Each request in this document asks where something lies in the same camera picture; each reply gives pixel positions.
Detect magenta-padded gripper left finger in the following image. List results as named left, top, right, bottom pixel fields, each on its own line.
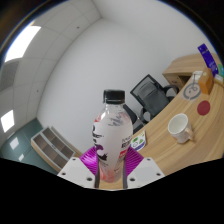
left=57, top=146, right=101, bottom=190

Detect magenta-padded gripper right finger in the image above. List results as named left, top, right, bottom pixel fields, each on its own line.
left=122, top=146, right=166, bottom=190

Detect clear black-capped drink bottle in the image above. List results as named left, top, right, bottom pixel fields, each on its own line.
left=92, top=89, right=134, bottom=184

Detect wooden shelf unit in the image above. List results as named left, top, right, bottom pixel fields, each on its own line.
left=30, top=125, right=83, bottom=173

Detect white cup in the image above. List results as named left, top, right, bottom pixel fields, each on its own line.
left=167, top=112, right=195, bottom=145

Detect black mesh office chair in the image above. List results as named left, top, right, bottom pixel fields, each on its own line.
left=129, top=74, right=181, bottom=123

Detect flat round red coaster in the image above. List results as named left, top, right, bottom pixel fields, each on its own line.
left=196, top=100, right=212, bottom=116

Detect wooden box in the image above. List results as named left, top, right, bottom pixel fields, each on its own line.
left=197, top=67, right=215, bottom=96

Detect wooden side desk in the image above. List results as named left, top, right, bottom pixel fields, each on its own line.
left=162, top=53, right=224, bottom=88

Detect white booklet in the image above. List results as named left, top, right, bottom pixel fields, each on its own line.
left=192, top=70, right=204, bottom=82

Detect grey ceiling air vent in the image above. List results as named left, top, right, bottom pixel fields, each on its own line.
left=0, top=59, right=19, bottom=92

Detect purple standing pouch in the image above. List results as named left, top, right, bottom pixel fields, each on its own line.
left=197, top=43, right=218, bottom=73

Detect ceiling lights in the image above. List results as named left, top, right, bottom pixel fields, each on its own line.
left=0, top=24, right=42, bottom=163

